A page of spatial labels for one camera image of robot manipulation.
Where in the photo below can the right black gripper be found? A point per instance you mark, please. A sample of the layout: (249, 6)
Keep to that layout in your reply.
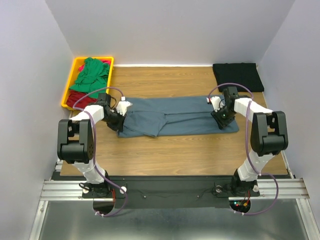
(222, 122)

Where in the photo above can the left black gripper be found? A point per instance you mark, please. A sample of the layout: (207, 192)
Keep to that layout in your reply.
(118, 127)

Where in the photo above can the blue-grey t-shirt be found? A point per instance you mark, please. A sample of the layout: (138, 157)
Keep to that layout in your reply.
(171, 116)

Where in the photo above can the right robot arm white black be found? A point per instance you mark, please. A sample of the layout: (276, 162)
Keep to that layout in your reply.
(266, 135)

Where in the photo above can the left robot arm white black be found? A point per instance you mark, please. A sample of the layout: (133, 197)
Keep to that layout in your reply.
(76, 141)

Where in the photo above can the folded black t-shirt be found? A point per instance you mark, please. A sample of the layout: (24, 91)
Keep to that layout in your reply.
(245, 74)

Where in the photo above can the dark red t-shirt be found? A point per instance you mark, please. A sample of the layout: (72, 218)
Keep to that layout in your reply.
(74, 96)

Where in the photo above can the green t-shirt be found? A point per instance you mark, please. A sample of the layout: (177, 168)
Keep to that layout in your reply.
(94, 76)

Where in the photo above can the pink t-shirt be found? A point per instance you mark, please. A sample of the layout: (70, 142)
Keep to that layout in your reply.
(104, 61)

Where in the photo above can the yellow plastic tray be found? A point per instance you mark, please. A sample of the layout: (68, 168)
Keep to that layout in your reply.
(77, 63)

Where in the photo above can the electronics board with leds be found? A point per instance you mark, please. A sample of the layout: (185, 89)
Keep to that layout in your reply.
(242, 206)

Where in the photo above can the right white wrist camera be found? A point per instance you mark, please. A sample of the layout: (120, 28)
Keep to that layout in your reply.
(216, 102)

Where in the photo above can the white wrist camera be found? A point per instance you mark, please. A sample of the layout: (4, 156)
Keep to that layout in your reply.
(216, 102)
(122, 106)

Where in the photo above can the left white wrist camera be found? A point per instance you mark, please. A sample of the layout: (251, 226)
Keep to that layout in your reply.
(122, 106)

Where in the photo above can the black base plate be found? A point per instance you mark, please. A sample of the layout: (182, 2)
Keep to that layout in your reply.
(164, 192)

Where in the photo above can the aluminium frame rail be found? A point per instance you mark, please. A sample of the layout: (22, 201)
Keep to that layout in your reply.
(63, 214)

